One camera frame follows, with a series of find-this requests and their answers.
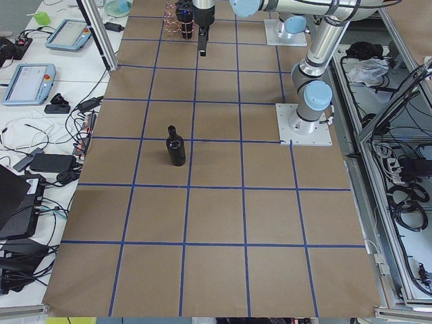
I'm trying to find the dark bottle in basket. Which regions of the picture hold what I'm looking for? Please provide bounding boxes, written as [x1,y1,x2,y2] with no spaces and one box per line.
[178,10,194,39]

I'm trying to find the dark glass wine bottle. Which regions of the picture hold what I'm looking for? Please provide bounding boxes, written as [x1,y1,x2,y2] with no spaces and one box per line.
[166,125,186,167]

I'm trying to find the black power adapter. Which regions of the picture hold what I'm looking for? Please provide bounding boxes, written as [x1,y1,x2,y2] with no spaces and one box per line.
[104,22,125,32]

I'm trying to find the green plate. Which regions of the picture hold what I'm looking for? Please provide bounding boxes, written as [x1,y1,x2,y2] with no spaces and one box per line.
[104,0,132,18]

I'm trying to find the black power brick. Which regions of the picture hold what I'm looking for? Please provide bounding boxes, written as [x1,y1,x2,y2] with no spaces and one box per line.
[30,153,76,173]

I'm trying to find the aluminium frame post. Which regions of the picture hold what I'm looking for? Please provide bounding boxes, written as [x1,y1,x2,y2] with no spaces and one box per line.
[76,0,119,72]

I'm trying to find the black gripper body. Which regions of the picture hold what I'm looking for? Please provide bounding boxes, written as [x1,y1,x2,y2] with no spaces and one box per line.
[192,0,215,28]

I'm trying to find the blue teach pendant far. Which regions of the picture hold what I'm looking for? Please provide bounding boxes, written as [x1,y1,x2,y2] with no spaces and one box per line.
[45,19,92,52]

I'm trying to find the blue teach pendant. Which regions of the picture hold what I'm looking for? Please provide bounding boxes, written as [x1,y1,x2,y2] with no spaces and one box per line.
[45,19,92,52]
[1,63,57,107]

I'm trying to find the copper wire wine basket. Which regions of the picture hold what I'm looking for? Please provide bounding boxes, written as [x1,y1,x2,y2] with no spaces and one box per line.
[164,0,193,35]

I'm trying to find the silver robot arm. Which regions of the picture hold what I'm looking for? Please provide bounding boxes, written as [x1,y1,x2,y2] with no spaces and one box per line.
[230,1,383,135]
[192,1,306,57]

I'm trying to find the green cup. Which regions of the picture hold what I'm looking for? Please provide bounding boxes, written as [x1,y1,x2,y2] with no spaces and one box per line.
[34,11,51,26]

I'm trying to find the blue teach pendant near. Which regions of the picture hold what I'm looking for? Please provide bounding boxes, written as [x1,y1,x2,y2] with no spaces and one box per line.
[1,63,57,107]

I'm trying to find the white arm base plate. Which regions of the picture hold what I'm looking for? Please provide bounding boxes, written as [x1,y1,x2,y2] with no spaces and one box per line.
[275,103,332,146]
[264,19,307,47]

